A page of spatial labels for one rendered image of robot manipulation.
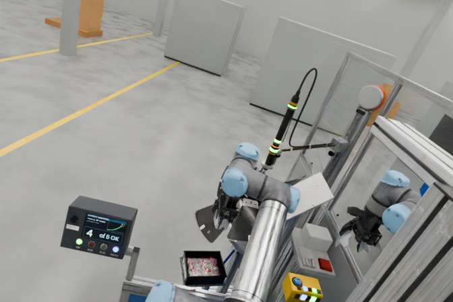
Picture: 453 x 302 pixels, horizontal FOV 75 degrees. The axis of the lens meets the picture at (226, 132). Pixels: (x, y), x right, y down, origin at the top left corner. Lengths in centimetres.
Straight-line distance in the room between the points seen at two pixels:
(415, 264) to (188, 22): 841
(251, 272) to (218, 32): 803
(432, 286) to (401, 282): 6
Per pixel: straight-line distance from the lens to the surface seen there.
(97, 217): 136
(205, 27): 859
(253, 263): 73
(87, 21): 920
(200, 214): 187
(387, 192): 111
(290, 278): 163
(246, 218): 164
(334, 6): 1361
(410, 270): 57
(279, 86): 698
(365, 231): 116
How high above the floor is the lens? 219
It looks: 24 degrees down
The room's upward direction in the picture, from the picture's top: 19 degrees clockwise
